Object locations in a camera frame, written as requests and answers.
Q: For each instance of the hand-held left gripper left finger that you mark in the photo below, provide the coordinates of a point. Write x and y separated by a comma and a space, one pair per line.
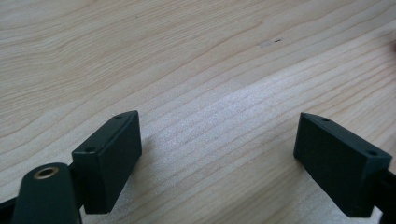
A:
107, 161

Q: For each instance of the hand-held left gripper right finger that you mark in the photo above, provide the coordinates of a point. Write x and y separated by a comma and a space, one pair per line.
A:
336, 168

